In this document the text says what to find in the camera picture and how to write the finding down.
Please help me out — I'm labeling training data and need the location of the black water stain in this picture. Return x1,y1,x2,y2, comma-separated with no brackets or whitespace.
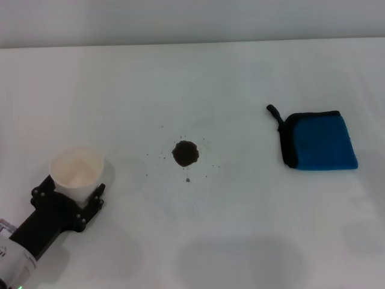
171,140,200,168

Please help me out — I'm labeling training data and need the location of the blue rag with black trim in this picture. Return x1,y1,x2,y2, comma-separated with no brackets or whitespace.
266,104,359,172

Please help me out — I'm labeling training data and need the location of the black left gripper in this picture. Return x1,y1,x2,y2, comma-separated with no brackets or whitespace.
8,175,106,262

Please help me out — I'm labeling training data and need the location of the white paper cup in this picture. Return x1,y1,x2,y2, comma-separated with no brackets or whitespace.
49,146,105,202

